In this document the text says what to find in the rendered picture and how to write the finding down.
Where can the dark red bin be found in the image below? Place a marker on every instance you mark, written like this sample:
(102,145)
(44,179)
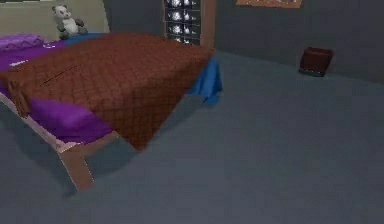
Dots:
(315,60)

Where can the brown quilted blanket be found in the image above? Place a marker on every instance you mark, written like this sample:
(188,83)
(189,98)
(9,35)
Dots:
(120,76)

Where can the wooden bed with purple sheet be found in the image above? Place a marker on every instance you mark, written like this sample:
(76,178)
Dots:
(70,121)

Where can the white grey teddy bear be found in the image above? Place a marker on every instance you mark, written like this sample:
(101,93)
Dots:
(68,23)

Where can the purple pillow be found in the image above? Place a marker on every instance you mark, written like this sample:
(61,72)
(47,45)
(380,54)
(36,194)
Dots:
(20,41)

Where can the orange framed wall picture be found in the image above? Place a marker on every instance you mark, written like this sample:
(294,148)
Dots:
(269,3)

